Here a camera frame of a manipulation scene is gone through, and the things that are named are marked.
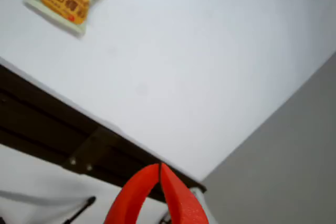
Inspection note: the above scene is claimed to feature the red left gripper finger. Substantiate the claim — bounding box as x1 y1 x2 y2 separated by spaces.
103 163 161 224

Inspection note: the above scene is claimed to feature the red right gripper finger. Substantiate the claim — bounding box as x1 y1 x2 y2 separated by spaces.
160 162 210 224

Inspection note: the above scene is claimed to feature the black thin stand leg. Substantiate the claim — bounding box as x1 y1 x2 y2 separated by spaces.
64 196 97 224

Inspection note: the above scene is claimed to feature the dark metal table frame rail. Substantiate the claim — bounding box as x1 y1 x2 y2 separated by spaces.
0 62 207 207

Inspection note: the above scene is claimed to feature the dark metal bracket plate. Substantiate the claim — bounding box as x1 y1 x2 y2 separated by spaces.
62 126 112 175

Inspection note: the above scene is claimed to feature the orange and green snack packet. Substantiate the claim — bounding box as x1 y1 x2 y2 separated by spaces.
23 0 122 38

